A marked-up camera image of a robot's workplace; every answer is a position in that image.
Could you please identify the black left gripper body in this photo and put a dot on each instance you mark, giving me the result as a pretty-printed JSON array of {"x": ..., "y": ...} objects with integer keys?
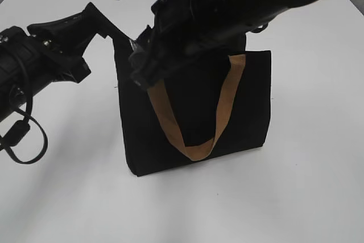
[{"x": 63, "y": 43}]

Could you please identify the black tote bag tan handles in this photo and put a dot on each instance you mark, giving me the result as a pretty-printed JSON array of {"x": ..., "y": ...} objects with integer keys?
[{"x": 214, "y": 107}]

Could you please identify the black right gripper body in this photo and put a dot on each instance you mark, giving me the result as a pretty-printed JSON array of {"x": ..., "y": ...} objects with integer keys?
[{"x": 158, "y": 50}]

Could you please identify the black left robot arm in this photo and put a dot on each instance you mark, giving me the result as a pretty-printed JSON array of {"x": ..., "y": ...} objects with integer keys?
[{"x": 24, "y": 67}]

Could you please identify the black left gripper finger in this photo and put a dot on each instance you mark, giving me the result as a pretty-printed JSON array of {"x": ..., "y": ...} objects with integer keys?
[{"x": 91, "y": 21}]

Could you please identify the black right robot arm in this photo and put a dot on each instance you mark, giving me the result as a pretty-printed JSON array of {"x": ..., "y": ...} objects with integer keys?
[{"x": 217, "y": 21}]

